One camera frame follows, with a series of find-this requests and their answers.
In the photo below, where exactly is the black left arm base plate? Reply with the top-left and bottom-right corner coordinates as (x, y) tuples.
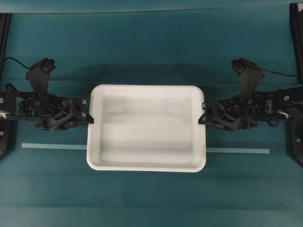
(0, 13), (18, 159)

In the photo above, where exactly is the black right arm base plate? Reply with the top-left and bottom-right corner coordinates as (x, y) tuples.
(289, 1), (303, 164)

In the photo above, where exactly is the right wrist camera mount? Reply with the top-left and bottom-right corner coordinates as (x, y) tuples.
(231, 58), (263, 95)

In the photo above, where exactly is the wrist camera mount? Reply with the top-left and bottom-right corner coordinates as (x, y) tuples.
(231, 58), (263, 95)
(26, 58), (55, 96)

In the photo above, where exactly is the light blue tape strip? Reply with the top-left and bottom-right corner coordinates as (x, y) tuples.
(21, 143), (270, 155)

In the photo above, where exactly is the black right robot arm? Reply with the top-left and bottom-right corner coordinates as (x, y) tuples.
(198, 87), (303, 131)

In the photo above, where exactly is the white plastic tray case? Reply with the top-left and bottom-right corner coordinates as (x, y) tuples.
(87, 85), (206, 173)

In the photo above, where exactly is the black left camera cable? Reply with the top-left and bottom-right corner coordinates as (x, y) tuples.
(2, 56), (30, 80)

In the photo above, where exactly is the black right camera cable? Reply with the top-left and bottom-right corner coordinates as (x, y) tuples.
(259, 67), (303, 77)

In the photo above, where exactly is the black camera cable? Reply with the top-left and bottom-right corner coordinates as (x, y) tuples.
(2, 56), (30, 80)
(259, 67), (303, 77)

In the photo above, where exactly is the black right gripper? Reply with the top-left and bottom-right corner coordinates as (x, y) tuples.
(198, 93), (272, 131)

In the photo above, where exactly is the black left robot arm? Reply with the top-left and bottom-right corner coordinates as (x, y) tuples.
(0, 84), (94, 131)

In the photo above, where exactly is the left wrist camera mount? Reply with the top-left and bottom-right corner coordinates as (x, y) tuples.
(26, 58), (55, 96)

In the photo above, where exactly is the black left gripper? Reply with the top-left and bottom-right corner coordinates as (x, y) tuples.
(18, 94), (94, 130)

